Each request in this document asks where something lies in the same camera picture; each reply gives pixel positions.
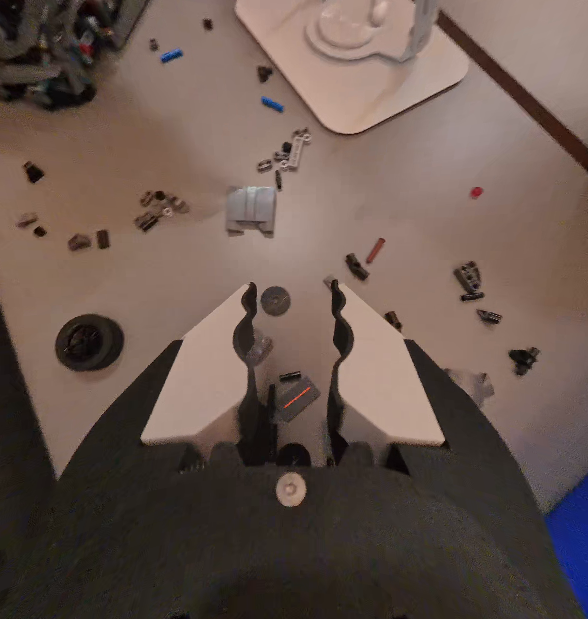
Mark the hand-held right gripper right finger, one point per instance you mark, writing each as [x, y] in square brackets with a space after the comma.
[386, 391]

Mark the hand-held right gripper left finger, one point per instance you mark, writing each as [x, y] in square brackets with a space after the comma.
[197, 387]

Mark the grey lego car model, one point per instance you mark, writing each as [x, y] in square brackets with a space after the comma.
[33, 72]

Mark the pile of loose lego pieces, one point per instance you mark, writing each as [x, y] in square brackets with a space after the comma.
[296, 396]

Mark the black round lego disc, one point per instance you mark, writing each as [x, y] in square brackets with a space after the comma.
[274, 301]

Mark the black lego wheel with rim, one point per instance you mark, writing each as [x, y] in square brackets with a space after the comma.
[66, 358]

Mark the black flat lego tile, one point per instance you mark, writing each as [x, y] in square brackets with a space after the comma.
[103, 239]

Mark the group of small grey lego pieces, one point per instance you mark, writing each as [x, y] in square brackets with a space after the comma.
[161, 208]

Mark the dark grey lego panel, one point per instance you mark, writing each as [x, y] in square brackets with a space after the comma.
[250, 210]

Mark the light grey lego plate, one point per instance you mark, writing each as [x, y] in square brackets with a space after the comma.
[79, 242]

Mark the small grey lego slope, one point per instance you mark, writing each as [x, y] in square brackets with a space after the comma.
[27, 220]

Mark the cluster of small lego connectors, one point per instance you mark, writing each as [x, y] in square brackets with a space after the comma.
[294, 150]

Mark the black lego wedge piece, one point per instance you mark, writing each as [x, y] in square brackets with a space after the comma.
[33, 171]

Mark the blue lego axle pin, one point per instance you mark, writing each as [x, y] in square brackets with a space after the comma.
[272, 104]
[170, 55]

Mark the blue plastic storage bin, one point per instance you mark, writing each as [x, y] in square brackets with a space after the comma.
[579, 541]

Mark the wooden and white book stand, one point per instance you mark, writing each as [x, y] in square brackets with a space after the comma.
[419, 29]

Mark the white rounded base plate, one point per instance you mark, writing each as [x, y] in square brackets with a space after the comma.
[371, 96]

